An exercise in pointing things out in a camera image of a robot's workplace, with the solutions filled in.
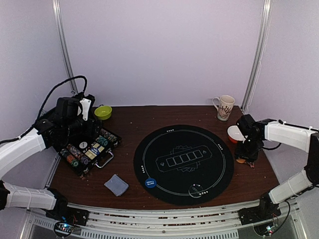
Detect row poker chips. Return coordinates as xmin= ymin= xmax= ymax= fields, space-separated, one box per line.
xmin=96 ymin=128 xmax=121 ymax=147
xmin=60 ymin=144 xmax=91 ymax=168

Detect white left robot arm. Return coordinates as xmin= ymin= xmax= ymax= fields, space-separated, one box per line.
xmin=0 ymin=111 xmax=102 ymax=221

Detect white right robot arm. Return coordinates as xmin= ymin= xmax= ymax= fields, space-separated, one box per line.
xmin=235 ymin=117 xmax=319 ymax=217

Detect clear dealer button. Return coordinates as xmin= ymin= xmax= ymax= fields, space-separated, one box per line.
xmin=188 ymin=184 xmax=204 ymax=198

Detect texas holdem card deck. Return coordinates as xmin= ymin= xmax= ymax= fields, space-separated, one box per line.
xmin=85 ymin=143 xmax=105 ymax=160

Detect blue small blind button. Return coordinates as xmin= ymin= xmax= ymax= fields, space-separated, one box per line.
xmin=145 ymin=178 xmax=157 ymax=189

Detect white round dealer chip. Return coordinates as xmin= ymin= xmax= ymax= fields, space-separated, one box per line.
xmin=79 ymin=141 xmax=88 ymax=149

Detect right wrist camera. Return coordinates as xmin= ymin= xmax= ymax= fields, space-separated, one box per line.
xmin=236 ymin=114 xmax=256 ymax=136

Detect front row poker chips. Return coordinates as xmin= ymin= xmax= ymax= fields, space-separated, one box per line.
xmin=60 ymin=144 xmax=91 ymax=168

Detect black poker chip case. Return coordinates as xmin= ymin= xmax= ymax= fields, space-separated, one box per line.
xmin=37 ymin=91 xmax=123 ymax=179

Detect green bowl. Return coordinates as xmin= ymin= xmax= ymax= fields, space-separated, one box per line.
xmin=94 ymin=106 xmax=112 ymax=120

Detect orange white bowl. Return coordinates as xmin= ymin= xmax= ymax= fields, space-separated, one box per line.
xmin=227 ymin=125 xmax=245 ymax=144

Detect white patterned mug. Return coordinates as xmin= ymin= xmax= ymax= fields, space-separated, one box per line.
xmin=212 ymin=95 xmax=235 ymax=121

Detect right aluminium frame post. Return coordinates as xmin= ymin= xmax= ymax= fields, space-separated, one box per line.
xmin=241 ymin=0 xmax=272 ymax=114

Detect aluminium frame post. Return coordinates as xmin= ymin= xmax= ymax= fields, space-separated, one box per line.
xmin=51 ymin=0 xmax=78 ymax=95
xmin=241 ymin=0 xmax=272 ymax=114

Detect back row poker chips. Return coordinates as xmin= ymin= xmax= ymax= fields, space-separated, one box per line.
xmin=96 ymin=128 xmax=121 ymax=147

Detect round black poker mat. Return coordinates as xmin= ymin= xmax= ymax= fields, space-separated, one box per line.
xmin=134 ymin=125 xmax=234 ymax=206

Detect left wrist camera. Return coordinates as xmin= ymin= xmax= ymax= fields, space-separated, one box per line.
xmin=55 ymin=97 xmax=80 ymax=122

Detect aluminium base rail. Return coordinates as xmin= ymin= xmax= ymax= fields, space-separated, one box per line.
xmin=19 ymin=196 xmax=310 ymax=239

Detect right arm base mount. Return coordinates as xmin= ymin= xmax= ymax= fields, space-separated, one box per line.
xmin=238 ymin=206 xmax=282 ymax=237

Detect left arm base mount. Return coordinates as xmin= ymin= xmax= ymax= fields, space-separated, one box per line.
xmin=44 ymin=207 xmax=89 ymax=238

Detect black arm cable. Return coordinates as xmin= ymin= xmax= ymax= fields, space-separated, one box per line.
xmin=0 ymin=76 xmax=88 ymax=145

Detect grey folded cloth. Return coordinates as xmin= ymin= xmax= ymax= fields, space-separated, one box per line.
xmin=104 ymin=174 xmax=129 ymax=197

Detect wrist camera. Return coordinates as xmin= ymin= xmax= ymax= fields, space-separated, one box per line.
xmin=55 ymin=97 xmax=80 ymax=122
xmin=236 ymin=114 xmax=256 ymax=136

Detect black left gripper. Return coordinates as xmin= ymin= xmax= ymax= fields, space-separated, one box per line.
xmin=63 ymin=117 xmax=103 ymax=138

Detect left aluminium frame post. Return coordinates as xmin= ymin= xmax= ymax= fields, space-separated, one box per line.
xmin=51 ymin=0 xmax=78 ymax=95

